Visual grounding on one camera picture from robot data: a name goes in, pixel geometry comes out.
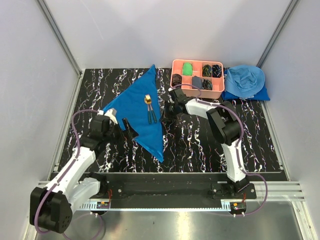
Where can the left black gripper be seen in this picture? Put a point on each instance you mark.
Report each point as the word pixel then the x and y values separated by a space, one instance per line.
pixel 131 133

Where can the aluminium frame post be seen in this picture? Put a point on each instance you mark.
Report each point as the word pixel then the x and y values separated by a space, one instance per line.
pixel 277 32
pixel 44 8

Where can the gold spoon green handle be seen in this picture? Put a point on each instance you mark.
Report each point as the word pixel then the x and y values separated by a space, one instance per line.
pixel 148 111

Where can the green patterned rolled tie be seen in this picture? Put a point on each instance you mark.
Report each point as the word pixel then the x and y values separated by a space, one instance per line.
pixel 207 70

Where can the left aluminium frame post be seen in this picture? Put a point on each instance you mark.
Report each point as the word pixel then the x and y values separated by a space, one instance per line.
pixel 44 8

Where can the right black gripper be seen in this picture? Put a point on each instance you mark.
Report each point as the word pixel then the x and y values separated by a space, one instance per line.
pixel 166 116

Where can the blue folded cloth bag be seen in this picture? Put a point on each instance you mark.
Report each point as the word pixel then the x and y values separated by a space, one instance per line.
pixel 262 95

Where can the blue cloth napkin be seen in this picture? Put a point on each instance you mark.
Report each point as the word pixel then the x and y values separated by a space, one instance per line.
pixel 130 105

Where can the green rolled cloth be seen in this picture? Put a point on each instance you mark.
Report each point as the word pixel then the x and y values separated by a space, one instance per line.
pixel 187 69

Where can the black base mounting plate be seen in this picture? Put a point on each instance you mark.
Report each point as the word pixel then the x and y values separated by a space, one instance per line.
pixel 174 191

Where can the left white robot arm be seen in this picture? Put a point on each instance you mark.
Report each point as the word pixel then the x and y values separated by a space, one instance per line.
pixel 52 207

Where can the pink compartment tray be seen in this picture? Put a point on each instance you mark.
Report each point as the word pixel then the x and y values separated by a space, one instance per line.
pixel 197 65

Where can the navy dotted rolled tie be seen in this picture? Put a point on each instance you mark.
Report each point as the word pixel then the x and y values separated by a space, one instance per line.
pixel 216 71

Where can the light blue bucket hat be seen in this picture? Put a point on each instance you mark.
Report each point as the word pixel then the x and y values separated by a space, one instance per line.
pixel 244 81

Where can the dark floral rolled tie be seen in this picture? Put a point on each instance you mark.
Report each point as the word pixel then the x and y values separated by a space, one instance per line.
pixel 207 84

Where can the gold fork green handle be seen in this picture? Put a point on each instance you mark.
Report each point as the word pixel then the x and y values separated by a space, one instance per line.
pixel 153 115

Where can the dark patterned rolled tie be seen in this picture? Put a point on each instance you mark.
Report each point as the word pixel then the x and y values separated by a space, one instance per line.
pixel 176 79

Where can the grey rolled cloth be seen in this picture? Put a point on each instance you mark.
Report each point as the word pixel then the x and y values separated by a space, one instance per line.
pixel 196 82

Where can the right aluminium frame post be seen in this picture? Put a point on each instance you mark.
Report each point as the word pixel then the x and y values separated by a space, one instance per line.
pixel 277 32

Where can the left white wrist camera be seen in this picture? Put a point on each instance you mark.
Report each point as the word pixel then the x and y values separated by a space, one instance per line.
pixel 111 113

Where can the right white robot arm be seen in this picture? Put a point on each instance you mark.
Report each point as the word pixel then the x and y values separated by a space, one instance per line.
pixel 227 129

